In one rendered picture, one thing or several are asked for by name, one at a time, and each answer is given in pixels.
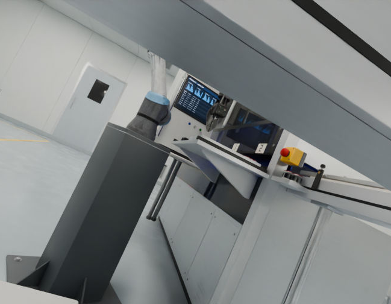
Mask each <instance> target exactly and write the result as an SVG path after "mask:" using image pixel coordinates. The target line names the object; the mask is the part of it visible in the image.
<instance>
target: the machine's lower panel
mask: <svg viewBox="0 0 391 304"><path fill-rule="evenodd" d="M286 189H287V187H285V186H283V185H280V187H279V188H278V191H277V194H276V196H275V198H274V200H273V203H272V206H271V208H270V210H269V212H268V215H267V217H266V219H265V222H264V224H263V227H262V228H261V231H260V234H259V236H258V238H257V241H256V243H255V246H254V248H253V250H252V253H251V255H250V257H249V260H248V262H247V265H246V267H245V269H244V271H243V274H242V277H241V278H240V281H239V284H238V286H237V288H236V291H235V293H234V295H233V298H232V300H231V303H230V304H281V301H282V299H283V297H284V294H285V292H286V289H287V287H288V284H289V282H290V279H291V277H292V274H293V272H294V269H295V267H296V264H297V262H298V259H299V257H300V255H301V252H302V250H303V247H304V244H305V242H306V240H307V237H308V234H309V232H310V229H311V227H312V225H313V222H314V219H315V218H316V215H317V212H318V210H319V206H316V205H315V204H313V203H310V202H307V201H304V200H302V199H300V198H298V197H296V196H294V195H292V194H290V193H288V192H286ZM158 214H159V216H160V219H161V222H162V225H163V227H164V230H165V232H166V235H167V238H168V241H169V244H170V246H171V249H172V251H173V254H174V257H175V260H176V262H177V265H178V268H179V270H180V273H181V276H182V278H183V281H184V284H185V286H186V289H187V292H188V295H189V297H190V300H191V303H192V304H209V303H210V300H211V298H212V296H213V293H214V291H215V289H216V287H217V284H218V282H219V279H220V278H221V275H222V272H223V270H224V268H225V266H226V263H227V261H228V258H229V257H230V254H231V252H232V249H233V247H234V245H235V243H236V240H237V237H238V235H239V233H240V231H241V228H242V226H243V225H242V224H241V223H239V222H238V221H237V220H235V219H234V218H233V217H231V216H230V215H228V214H227V213H226V212H225V211H223V210H222V209H221V208H219V207H218V206H216V205H215V204H214V203H212V202H211V201H210V200H208V199H207V198H205V197H204V196H203V195H201V194H200V193H199V192H198V191H196V190H195V189H193V188H192V187H191V186H189V185H188V184H187V183H185V182H184V181H182V180H181V179H180V178H178V177H177V176H176V177H175V180H174V182H173V184H172V186H171V187H170V190H169V192H168V194H167V196H166V198H165V200H164V202H163V205H162V207H161V209H160V211H159V213H158ZM390 283H391V236H390V235H388V234H386V233H384V232H382V231H380V230H378V229H376V228H374V227H372V226H370V225H368V224H366V223H364V222H362V221H360V220H358V219H356V218H354V217H352V216H350V215H347V214H344V216H342V215H339V214H335V213H332V216H331V218H330V221H329V223H328V225H327V228H326V231H325V233H324V236H323V238H322V241H321V243H320V246H319V248H318V251H317V253H316V256H315V258H314V261H313V263H312V266H311V269H310V271H309V273H308V276H307V278H306V281H305V284H304V286H303V288H302V291H301V293H300V296H299V299H298V301H297V304H383V302H384V299H385V296H386V294H387V290H388V289H389V285H390Z"/></svg>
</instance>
